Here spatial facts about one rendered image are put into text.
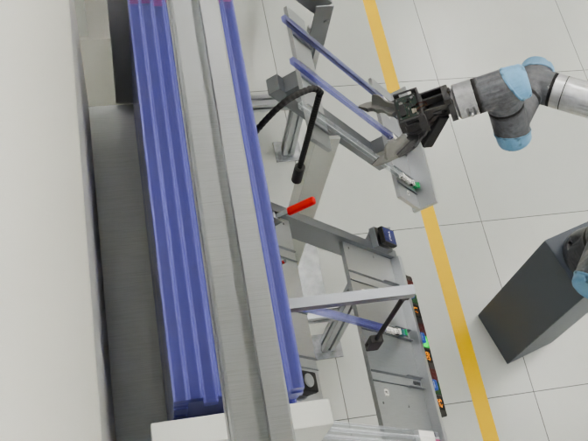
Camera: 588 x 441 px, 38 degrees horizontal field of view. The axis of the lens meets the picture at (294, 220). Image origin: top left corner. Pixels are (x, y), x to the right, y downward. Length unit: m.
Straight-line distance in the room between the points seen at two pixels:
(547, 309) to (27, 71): 1.81
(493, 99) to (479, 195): 1.27
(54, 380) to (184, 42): 0.31
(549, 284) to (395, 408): 0.79
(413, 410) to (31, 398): 1.16
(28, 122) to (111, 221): 0.34
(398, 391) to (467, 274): 1.12
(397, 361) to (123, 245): 0.82
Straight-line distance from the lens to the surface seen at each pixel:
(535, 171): 3.14
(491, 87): 1.76
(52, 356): 0.77
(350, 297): 1.21
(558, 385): 2.82
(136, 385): 1.10
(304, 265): 2.71
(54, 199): 0.83
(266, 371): 0.57
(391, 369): 1.79
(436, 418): 1.85
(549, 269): 2.37
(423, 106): 1.76
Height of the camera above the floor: 2.45
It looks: 61 degrees down
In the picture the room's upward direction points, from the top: 16 degrees clockwise
